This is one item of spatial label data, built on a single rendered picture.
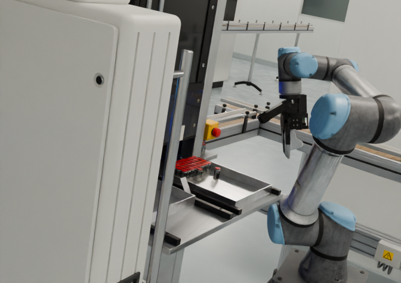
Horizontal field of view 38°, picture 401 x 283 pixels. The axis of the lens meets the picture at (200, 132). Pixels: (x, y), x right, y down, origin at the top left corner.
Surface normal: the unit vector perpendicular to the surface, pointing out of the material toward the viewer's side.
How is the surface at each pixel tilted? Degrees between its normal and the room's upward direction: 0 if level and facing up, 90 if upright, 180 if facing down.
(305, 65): 80
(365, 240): 90
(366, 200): 90
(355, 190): 90
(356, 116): 69
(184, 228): 0
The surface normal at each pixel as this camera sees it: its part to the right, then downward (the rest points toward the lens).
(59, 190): -0.56, 0.15
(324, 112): -0.93, -0.20
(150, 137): 0.81, 0.29
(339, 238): 0.17, 0.30
